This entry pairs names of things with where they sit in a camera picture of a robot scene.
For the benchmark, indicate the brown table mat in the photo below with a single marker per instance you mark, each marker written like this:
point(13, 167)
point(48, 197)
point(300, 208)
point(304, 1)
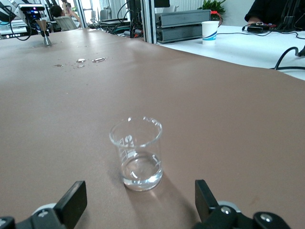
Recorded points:
point(190, 119)

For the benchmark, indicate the grey equipment box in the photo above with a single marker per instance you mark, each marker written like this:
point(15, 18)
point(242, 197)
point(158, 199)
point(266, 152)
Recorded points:
point(183, 17)
point(181, 33)

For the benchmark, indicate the white paper cup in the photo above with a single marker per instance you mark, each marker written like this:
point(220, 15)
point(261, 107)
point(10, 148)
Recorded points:
point(209, 33)

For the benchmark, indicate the steel double jigger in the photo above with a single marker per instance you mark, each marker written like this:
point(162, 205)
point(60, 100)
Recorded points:
point(44, 33)

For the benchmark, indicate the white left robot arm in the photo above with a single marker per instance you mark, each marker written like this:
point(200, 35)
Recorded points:
point(13, 8)

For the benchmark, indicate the aluminium frame post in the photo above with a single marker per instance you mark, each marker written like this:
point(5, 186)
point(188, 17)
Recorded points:
point(148, 21)

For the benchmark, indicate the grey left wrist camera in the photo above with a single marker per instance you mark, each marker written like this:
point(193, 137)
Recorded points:
point(32, 7)

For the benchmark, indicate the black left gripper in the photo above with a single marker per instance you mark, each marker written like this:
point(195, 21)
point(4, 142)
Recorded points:
point(32, 16)

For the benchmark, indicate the small black device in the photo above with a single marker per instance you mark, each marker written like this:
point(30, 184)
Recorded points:
point(257, 28)

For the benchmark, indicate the person in black clothes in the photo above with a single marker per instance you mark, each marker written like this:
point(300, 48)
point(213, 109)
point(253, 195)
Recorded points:
point(274, 10)

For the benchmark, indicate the liquid puddle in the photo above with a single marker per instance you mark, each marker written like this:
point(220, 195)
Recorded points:
point(57, 65)
point(98, 59)
point(81, 60)

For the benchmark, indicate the green potted plant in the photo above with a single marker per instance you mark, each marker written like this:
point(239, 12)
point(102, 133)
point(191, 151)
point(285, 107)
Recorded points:
point(213, 7)

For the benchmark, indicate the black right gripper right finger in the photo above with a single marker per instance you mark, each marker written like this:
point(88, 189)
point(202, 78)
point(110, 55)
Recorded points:
point(207, 202)

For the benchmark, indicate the seated person in white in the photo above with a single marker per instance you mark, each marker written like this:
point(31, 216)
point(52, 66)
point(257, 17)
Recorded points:
point(64, 19)

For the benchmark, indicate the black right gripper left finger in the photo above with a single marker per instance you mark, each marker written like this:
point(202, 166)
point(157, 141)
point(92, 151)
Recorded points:
point(70, 205)

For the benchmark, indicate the clear glass measuring cup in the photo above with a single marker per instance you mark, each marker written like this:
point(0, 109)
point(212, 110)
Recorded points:
point(138, 157)

